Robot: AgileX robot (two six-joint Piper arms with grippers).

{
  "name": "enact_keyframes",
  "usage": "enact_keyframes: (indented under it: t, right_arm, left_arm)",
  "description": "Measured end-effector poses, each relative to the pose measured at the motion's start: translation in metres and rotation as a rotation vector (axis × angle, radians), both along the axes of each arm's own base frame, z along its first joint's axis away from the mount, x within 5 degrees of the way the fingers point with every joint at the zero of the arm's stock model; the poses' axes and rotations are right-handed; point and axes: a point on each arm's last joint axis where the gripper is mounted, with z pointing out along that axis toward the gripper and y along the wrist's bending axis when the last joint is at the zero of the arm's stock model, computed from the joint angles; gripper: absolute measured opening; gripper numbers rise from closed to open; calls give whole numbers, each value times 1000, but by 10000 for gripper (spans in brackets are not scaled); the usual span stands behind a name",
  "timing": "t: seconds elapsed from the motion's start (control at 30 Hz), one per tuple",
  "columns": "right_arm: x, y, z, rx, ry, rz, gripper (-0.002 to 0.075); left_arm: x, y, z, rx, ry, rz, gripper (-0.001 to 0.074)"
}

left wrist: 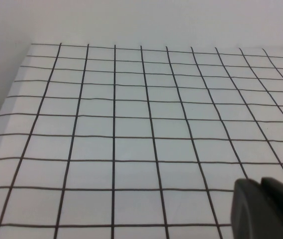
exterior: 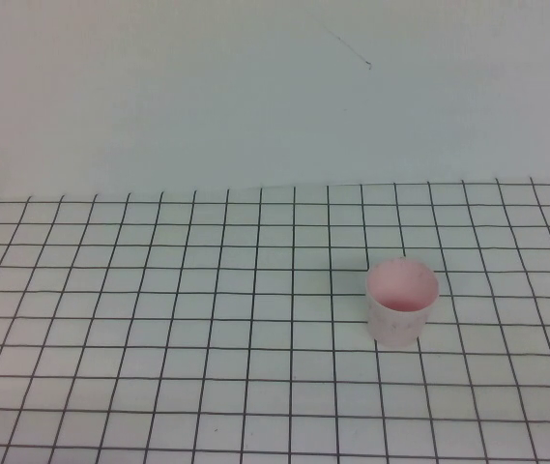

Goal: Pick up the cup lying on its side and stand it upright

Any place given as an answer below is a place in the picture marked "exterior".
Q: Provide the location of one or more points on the pale pink plastic cup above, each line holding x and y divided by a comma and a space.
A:
395, 324

